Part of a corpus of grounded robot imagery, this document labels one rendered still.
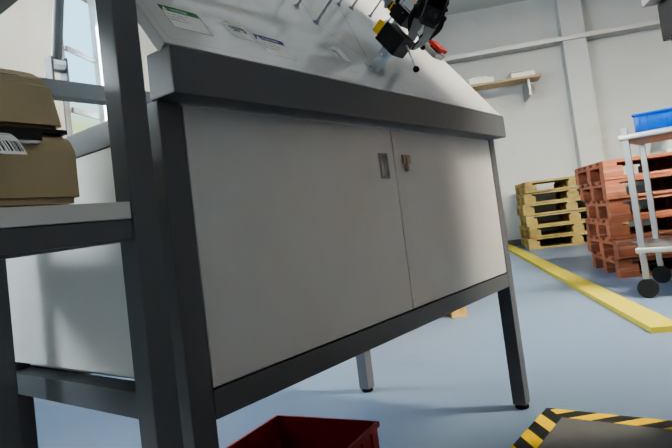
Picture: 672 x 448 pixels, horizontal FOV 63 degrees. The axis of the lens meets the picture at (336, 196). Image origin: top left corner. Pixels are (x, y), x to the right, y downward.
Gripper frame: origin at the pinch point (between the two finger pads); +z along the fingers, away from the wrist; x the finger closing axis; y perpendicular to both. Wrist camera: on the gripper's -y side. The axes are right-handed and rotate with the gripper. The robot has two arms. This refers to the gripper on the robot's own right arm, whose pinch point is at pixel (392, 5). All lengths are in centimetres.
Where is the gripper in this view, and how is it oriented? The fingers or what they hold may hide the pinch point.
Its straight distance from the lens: 161.0
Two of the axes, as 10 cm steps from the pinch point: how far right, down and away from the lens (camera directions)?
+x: -6.4, -0.1, -7.7
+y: -7.1, -3.8, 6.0
